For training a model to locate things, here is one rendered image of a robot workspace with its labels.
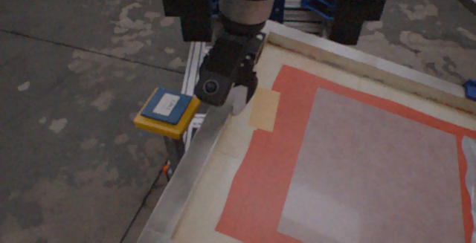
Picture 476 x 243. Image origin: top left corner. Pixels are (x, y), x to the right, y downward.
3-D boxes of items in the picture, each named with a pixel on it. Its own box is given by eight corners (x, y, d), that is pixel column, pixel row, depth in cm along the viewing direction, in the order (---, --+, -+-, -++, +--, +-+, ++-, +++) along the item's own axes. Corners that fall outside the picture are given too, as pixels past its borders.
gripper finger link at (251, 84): (257, 100, 63) (259, 61, 57) (254, 106, 62) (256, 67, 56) (231, 94, 64) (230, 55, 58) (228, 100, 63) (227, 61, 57)
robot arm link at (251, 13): (268, 7, 46) (208, -12, 47) (260, 36, 50) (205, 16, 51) (282, -19, 51) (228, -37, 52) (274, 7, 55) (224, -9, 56)
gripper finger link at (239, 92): (256, 101, 70) (257, 64, 63) (247, 122, 66) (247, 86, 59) (241, 97, 71) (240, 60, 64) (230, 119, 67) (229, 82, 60)
